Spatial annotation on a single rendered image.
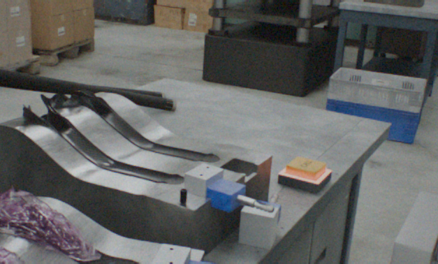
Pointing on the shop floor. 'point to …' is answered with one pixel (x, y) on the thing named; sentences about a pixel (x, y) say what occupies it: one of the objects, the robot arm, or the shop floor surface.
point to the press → (272, 45)
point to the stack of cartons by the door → (184, 15)
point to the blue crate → (400, 132)
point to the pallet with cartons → (61, 28)
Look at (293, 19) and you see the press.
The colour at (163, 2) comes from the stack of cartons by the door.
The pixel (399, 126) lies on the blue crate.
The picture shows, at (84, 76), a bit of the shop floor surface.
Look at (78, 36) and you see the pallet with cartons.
